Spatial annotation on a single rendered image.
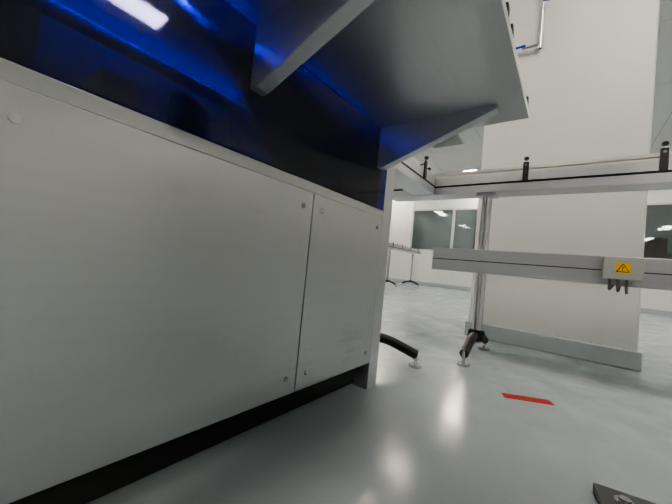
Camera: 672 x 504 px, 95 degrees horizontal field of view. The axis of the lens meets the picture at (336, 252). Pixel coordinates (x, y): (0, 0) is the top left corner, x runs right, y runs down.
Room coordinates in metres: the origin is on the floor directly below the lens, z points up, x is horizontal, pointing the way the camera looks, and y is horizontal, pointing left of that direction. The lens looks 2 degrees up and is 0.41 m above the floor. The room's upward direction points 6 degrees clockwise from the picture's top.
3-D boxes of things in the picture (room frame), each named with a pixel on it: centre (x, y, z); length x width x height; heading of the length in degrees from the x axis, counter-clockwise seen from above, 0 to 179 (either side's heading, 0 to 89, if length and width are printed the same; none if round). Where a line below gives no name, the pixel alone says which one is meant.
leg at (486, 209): (1.60, -0.76, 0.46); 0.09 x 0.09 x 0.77; 53
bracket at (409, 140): (0.89, -0.25, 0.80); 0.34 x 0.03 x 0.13; 53
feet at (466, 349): (1.60, -0.76, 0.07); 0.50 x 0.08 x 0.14; 143
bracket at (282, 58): (0.49, 0.05, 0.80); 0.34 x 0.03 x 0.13; 53
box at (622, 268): (1.23, -1.15, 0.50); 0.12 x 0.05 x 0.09; 53
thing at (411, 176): (1.46, -0.25, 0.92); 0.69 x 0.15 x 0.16; 143
